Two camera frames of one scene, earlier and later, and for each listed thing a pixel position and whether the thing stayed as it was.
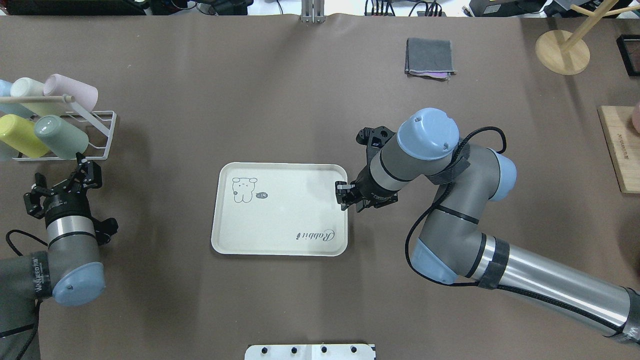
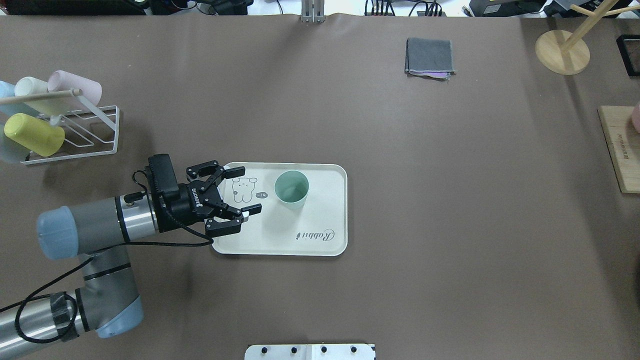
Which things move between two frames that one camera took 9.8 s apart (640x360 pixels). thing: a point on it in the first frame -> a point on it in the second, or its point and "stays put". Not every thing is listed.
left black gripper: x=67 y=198 -> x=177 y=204
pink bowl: x=636 y=118 stays put
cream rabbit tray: x=279 y=209 stays put
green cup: x=59 y=137 -> x=291 y=187
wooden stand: x=565 y=53 stays put
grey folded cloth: x=429 y=57 stays put
